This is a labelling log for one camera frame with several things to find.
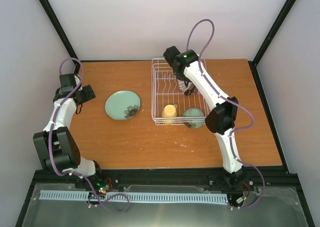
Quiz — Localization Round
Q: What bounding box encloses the light blue cable duct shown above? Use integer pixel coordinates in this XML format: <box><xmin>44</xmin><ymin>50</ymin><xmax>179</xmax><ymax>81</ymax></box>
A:
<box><xmin>38</xmin><ymin>190</ymin><xmax>228</xmax><ymax>205</ymax></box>

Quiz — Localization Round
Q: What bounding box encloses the yellow mug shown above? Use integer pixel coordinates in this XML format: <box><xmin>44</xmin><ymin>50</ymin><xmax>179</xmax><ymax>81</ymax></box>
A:
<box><xmin>161</xmin><ymin>104</ymin><xmax>178</xmax><ymax>125</ymax></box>

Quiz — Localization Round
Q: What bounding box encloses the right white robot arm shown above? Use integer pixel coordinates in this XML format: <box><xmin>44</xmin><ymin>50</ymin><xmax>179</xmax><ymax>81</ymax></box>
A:
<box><xmin>163</xmin><ymin>46</ymin><xmax>243</xmax><ymax>188</ymax></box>

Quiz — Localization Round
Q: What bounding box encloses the dark striped plate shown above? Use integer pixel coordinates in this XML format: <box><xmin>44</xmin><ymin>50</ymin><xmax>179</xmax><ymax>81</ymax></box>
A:
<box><xmin>183</xmin><ymin>81</ymin><xmax>198</xmax><ymax>96</ymax></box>

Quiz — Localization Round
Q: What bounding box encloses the teal ceramic bowl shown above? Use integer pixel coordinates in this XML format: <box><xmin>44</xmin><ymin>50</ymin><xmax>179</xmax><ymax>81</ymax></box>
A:
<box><xmin>182</xmin><ymin>107</ymin><xmax>205</xmax><ymax>129</ymax></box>

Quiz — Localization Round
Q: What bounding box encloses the teal flower plate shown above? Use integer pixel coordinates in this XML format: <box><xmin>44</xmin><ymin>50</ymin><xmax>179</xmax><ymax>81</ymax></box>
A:
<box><xmin>104</xmin><ymin>90</ymin><xmax>141</xmax><ymax>121</ymax></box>

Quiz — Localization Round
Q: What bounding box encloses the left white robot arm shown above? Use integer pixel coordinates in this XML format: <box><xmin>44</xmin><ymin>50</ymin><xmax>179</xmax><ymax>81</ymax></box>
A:
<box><xmin>33</xmin><ymin>74</ymin><xmax>104</xmax><ymax>189</ymax></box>

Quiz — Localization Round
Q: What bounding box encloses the white wire dish rack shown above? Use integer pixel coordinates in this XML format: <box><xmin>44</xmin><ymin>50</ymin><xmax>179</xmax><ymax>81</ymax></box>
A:
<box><xmin>151</xmin><ymin>57</ymin><xmax>211</xmax><ymax>126</ymax></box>

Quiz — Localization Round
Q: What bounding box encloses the black aluminium frame rail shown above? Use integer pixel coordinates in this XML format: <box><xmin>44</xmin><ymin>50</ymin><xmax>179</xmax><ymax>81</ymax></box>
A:
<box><xmin>32</xmin><ymin>167</ymin><xmax>300</xmax><ymax>191</ymax></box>

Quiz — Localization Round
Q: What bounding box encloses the teal bottom bowl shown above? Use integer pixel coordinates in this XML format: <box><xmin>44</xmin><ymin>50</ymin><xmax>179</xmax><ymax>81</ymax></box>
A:
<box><xmin>178</xmin><ymin>80</ymin><xmax>189</xmax><ymax>92</ymax></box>

